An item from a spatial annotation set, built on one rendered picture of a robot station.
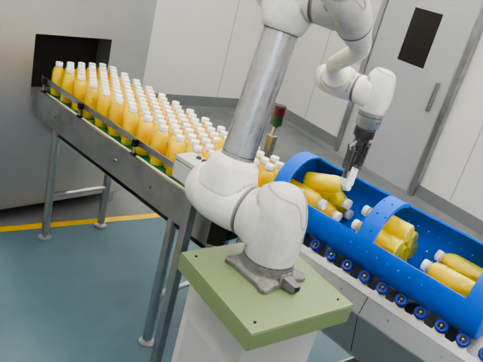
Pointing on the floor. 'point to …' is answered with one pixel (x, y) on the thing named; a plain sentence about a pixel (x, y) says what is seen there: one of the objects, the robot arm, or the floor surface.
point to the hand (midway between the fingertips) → (348, 177)
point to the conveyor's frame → (121, 173)
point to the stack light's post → (269, 146)
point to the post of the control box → (172, 282)
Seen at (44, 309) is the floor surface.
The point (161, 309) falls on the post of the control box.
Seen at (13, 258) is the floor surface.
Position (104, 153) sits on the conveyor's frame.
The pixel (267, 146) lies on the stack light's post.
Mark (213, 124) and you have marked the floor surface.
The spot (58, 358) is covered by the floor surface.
